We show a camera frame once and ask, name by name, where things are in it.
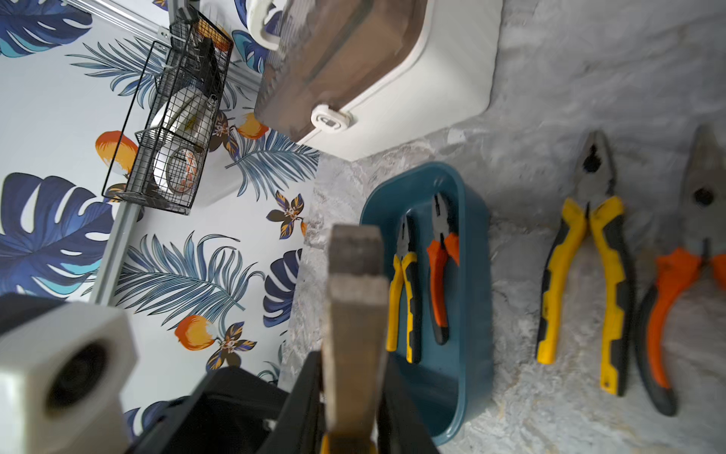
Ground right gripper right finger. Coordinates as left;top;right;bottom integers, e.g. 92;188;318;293
376;354;439;454

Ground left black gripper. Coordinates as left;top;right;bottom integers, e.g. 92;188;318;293
127;367;289;453

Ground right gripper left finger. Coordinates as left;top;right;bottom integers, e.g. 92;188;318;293
257;351;325;453

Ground yellow black pliers small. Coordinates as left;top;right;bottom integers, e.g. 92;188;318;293
386;213;423;364

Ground yellow black combination pliers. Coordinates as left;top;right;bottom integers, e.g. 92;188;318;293
534;130;635;397

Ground orange black needle pliers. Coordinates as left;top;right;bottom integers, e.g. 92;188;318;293
634;125;725;417

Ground yellow black large pliers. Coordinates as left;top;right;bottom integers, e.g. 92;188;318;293
321;224;389;453

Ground teal plastic storage bin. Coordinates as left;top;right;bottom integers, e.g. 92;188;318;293
359;163;493;446

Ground white tape dispenser in basket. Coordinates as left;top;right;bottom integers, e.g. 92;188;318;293
149;86;211;200

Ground white brown lidded toolbox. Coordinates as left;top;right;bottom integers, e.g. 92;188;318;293
244;1;503;161

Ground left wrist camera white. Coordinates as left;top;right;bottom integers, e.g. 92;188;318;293
1;293;137;453

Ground black wire wall basket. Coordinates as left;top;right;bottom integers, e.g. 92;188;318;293
103;2;233;215

